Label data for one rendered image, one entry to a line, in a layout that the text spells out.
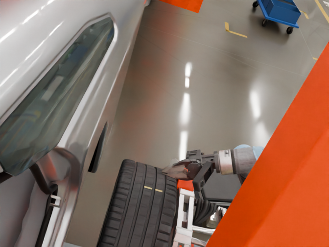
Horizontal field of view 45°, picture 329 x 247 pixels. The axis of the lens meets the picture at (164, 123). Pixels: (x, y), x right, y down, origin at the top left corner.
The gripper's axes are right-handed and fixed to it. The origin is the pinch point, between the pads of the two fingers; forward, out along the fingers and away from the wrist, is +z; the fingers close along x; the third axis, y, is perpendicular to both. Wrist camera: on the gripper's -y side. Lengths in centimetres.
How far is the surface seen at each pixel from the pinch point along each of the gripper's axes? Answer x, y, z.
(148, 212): -8.6, -10.7, 7.2
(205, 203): -29.5, 12.6, -10.7
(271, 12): -131, 536, -110
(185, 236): -20.2, -13.1, -4.6
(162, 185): -8.2, 2.9, 3.0
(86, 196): -91, 95, 84
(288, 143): 48, -55, -36
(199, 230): -33.1, 1.1, -7.4
